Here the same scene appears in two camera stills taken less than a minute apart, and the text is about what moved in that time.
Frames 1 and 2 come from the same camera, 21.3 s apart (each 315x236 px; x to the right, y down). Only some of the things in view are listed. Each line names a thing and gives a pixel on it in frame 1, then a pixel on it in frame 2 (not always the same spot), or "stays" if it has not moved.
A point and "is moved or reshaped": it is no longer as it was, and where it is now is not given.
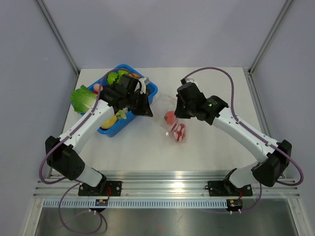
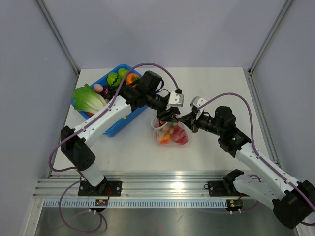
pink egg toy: x=96 y=87 stays
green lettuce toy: x=82 y=99 stays
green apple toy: x=111 y=78 stays
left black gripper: x=145 y=109 -> x=168 y=116
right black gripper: x=178 y=112 -> x=191 y=121
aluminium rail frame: x=165 y=185 stays
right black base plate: x=226 y=188 stays
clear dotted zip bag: x=163 y=108 is moved or reshaped
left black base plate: x=103 y=188 stays
